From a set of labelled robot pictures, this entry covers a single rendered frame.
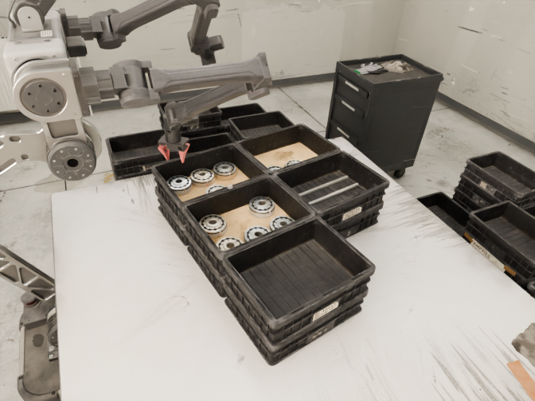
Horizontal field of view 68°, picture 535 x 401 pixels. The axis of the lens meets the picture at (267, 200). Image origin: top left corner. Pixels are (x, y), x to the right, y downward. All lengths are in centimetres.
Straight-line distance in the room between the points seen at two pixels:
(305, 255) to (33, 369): 123
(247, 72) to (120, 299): 88
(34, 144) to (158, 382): 85
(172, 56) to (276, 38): 117
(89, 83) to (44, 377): 131
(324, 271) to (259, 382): 41
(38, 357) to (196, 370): 91
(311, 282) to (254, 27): 358
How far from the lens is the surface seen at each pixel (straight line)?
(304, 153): 197
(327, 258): 143
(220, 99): 131
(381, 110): 289
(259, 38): 463
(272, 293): 130
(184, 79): 110
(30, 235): 301
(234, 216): 156
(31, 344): 210
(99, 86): 105
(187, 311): 143
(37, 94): 105
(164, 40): 431
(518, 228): 250
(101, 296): 153
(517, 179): 293
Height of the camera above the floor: 184
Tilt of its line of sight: 38 degrees down
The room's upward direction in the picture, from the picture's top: 4 degrees clockwise
